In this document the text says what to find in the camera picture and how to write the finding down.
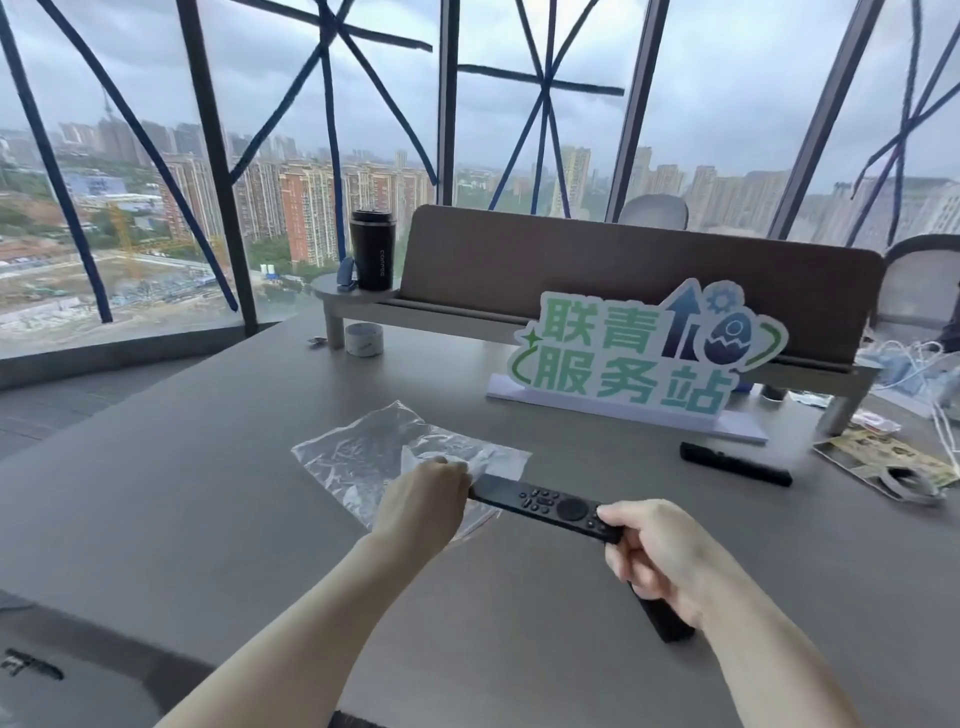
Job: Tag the person's right hand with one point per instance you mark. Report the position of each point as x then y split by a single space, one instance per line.
671 559

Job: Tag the clear plastic bag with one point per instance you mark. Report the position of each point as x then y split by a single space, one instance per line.
360 457

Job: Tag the small blue object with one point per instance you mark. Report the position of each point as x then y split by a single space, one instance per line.
346 275

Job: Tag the brown desk divider panel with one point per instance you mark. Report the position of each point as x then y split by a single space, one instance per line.
480 259

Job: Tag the grey mesh office chair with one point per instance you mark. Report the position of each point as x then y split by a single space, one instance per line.
919 289

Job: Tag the printed yellow booklet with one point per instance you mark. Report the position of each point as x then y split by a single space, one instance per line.
862 454

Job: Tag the person's left hand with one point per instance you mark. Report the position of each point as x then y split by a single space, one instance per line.
416 510

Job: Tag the slim black remote control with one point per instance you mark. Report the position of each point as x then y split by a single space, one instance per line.
735 463

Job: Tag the person's left fingers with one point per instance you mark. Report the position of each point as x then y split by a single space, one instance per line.
457 476

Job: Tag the small printed packet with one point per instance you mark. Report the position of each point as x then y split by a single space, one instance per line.
876 424

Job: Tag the dark window frame post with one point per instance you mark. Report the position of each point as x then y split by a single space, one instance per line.
636 112
217 172
448 105
821 127

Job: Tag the white sign base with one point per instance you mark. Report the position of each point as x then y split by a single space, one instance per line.
742 429

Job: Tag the person's left forearm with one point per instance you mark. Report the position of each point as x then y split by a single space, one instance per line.
300 645

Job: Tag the white tape roll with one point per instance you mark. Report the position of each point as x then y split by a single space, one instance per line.
364 341

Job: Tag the green and white cutout sign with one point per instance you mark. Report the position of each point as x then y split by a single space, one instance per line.
622 352

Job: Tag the person's right forearm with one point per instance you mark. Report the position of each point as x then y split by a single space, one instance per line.
772 660

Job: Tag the black travel tumbler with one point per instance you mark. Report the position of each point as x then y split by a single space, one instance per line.
373 251

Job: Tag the black remote control with buttons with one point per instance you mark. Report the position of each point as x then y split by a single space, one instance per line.
540 504

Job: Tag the person's right thumb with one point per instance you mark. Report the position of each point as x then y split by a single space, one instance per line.
616 514

